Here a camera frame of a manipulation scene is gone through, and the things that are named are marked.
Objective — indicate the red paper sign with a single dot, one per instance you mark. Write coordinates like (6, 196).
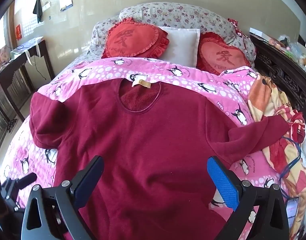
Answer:
(18, 32)

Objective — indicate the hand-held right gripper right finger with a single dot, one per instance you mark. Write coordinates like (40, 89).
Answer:
(223, 182)

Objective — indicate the small floral pillow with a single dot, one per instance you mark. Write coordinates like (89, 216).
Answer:
(100, 30)

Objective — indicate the brown patterned box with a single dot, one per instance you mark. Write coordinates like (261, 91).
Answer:
(0, 60)

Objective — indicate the smartphone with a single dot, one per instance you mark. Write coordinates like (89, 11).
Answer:
(292, 212)

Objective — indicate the maroon fleece sweater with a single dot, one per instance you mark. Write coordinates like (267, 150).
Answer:
(148, 140)

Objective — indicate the white pillow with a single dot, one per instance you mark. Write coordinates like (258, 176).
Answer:
(183, 45)

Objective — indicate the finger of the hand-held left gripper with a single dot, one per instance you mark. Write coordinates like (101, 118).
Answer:
(27, 179)

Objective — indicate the pink penguin printed blanket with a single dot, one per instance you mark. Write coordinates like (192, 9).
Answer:
(193, 80)

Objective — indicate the orange cartoon printed blanket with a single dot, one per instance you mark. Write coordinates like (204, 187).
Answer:
(268, 97)

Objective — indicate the white flat box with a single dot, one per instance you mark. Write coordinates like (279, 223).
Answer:
(256, 32)

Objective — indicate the dark green hanging cloth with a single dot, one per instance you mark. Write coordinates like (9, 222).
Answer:
(38, 8)

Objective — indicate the large floral pillow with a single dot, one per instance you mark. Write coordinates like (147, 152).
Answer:
(183, 15)

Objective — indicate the light patterned table cover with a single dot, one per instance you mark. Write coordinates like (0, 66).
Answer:
(27, 45)

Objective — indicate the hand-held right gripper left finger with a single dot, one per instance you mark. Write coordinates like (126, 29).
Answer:
(89, 182)

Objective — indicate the metal slatted radiator cover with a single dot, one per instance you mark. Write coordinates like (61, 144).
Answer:
(5, 110)

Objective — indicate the red patterned cloth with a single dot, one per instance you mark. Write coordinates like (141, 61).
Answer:
(236, 27)

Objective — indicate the dark wooden side table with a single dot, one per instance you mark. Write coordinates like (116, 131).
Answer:
(17, 65)

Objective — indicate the red heart-shaped pillow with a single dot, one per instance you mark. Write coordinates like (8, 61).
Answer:
(220, 55)
(132, 38)

